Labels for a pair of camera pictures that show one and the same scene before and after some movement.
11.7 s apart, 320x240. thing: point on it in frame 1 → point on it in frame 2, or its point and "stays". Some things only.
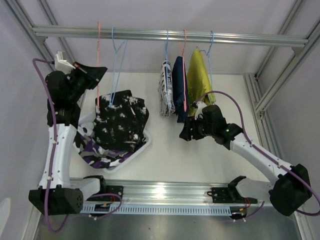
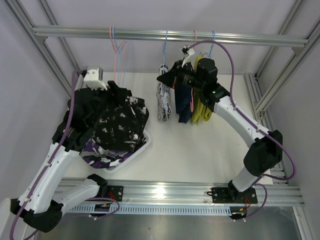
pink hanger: (98, 61) → (115, 50)
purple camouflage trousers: (90, 152) stays
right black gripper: (190, 123) → (172, 77)
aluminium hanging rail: (41, 32) stays
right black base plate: (221, 195) stays
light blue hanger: (119, 54) stays
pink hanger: (185, 104) → (191, 92)
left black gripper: (89, 73) → (118, 99)
